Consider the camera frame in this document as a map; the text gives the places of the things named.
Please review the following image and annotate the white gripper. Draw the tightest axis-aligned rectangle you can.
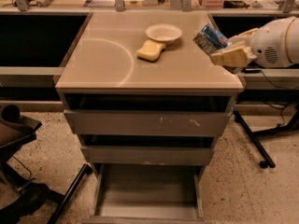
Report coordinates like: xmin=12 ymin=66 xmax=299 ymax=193
xmin=209 ymin=17 xmax=294 ymax=73

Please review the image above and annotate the redbull can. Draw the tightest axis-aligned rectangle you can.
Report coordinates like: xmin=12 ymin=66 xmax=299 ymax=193
xmin=193 ymin=23 xmax=229 ymax=54

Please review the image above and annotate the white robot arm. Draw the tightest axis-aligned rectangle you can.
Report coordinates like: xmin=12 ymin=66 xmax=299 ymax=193
xmin=209 ymin=17 xmax=299 ymax=74

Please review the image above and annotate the grey drawer cabinet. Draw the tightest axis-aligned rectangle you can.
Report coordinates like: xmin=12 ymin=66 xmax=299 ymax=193
xmin=53 ymin=10 xmax=247 ymax=173

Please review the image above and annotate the top drawer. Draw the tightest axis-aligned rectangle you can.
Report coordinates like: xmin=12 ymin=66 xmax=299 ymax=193
xmin=64 ymin=110 xmax=231 ymax=136

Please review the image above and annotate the drawer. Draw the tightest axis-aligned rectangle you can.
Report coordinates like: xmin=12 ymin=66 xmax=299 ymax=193
xmin=81 ymin=146 xmax=213 ymax=166
xmin=82 ymin=164 xmax=207 ymax=224
xmin=64 ymin=110 xmax=231 ymax=136

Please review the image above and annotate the middle drawer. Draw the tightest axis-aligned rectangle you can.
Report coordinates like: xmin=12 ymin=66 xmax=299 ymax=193
xmin=81 ymin=146 xmax=213 ymax=166

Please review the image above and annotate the bottom drawer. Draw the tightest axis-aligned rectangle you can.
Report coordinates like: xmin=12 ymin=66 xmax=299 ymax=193
xmin=82 ymin=164 xmax=207 ymax=224

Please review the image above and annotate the white bowl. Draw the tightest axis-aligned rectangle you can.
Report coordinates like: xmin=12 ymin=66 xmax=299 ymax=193
xmin=146 ymin=23 xmax=182 ymax=43

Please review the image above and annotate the yellow sponge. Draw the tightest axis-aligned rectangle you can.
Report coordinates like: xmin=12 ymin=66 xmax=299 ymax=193
xmin=136 ymin=39 xmax=166 ymax=62

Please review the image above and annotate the black stand base right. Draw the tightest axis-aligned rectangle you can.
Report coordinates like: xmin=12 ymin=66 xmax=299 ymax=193
xmin=233 ymin=100 xmax=299 ymax=169

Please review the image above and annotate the black stand leg left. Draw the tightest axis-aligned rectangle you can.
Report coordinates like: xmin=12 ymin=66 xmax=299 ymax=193
xmin=47 ymin=163 xmax=93 ymax=224

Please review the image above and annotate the black office chair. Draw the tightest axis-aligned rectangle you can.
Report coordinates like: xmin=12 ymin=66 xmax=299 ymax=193
xmin=0 ymin=105 xmax=64 ymax=224

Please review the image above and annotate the black cable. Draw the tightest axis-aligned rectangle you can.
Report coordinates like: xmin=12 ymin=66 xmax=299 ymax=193
xmin=260 ymin=68 xmax=299 ymax=128

